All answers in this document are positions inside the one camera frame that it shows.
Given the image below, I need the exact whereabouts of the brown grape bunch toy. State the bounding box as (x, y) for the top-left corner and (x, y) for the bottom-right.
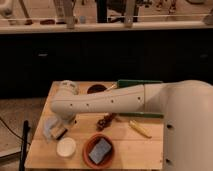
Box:
(97, 113), (116, 131)

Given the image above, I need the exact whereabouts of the white paper cup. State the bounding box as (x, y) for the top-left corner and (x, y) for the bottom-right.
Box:
(56, 137), (76, 157)

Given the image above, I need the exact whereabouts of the wooden spoon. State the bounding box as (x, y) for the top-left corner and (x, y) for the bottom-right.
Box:
(106, 84), (117, 91)

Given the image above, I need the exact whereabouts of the dark brown bowl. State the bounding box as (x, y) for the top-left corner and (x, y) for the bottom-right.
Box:
(87, 84), (106, 94)

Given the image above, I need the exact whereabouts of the green plastic tray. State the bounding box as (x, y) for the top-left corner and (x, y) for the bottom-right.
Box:
(117, 79), (163, 118)

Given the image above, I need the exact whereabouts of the blue sponge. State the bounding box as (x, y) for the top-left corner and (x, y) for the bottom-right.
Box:
(89, 138), (112, 164)

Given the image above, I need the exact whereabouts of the yellow corn cob toy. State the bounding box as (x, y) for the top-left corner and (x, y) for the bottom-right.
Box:
(129, 120), (151, 138)

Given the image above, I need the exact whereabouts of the light blue crumpled cloth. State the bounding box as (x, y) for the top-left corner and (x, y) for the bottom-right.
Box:
(43, 116), (59, 140)

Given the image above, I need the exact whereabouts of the black metal stand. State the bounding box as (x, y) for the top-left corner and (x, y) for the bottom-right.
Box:
(19, 120), (30, 171)

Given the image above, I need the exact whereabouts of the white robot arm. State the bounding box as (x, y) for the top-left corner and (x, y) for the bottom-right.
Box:
(51, 80), (213, 171)

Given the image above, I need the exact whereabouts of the terracotta orange bowl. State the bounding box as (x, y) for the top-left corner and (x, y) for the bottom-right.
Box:
(82, 134), (115, 169)

